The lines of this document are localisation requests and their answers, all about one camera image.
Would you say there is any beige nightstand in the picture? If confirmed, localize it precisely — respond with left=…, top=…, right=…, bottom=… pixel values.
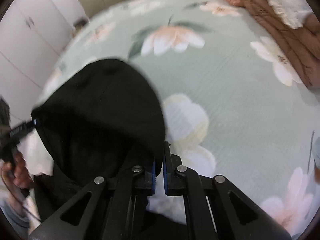
left=71, top=17, right=88, bottom=38

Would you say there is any black hooded jacket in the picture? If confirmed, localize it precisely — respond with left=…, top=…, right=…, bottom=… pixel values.
left=31, top=58, right=188, bottom=240

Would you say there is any person's left hand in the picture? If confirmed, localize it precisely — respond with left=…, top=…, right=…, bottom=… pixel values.
left=1, top=151, right=34, bottom=191

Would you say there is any folded mauve quilt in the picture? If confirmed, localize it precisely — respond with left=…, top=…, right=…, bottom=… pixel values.
left=225, top=0, right=319, bottom=88

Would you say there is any white wardrobe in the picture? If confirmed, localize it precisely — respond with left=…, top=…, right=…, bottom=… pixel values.
left=1, top=0, right=86, bottom=123

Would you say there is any floral green bed sheet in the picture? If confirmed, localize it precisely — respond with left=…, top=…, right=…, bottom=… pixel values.
left=33, top=0, right=319, bottom=239

